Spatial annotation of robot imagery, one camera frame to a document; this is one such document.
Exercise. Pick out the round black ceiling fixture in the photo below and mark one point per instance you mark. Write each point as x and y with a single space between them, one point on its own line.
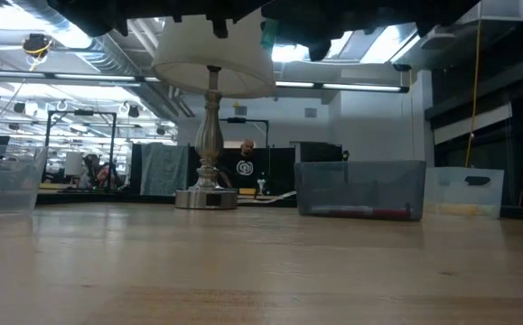
36 44

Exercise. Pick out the frosted white plastic bin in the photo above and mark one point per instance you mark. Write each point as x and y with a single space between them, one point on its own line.
464 189

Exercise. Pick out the red Expo marker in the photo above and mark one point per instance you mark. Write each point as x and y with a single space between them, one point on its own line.
378 213

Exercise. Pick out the grey translucent plastic bin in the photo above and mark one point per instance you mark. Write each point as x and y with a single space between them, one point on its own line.
360 185

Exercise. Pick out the grey cloth cover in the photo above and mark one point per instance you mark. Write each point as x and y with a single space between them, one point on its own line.
164 169

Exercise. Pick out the person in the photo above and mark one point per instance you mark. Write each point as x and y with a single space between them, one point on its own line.
245 167

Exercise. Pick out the clear plastic bin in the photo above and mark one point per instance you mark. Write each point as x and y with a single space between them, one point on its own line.
3 185

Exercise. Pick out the ceiling light strip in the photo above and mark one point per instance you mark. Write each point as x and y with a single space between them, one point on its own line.
338 86

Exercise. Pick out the white shade silver table lamp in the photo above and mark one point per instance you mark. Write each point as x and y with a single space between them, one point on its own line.
211 58

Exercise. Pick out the black metal rig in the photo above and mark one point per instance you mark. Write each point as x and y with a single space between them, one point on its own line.
80 114

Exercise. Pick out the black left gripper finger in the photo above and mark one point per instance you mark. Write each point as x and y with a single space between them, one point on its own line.
220 28

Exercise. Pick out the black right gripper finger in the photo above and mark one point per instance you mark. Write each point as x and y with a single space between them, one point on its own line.
320 50

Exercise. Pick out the teal Sharpie highlighter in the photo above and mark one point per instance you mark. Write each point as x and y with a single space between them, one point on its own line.
269 34

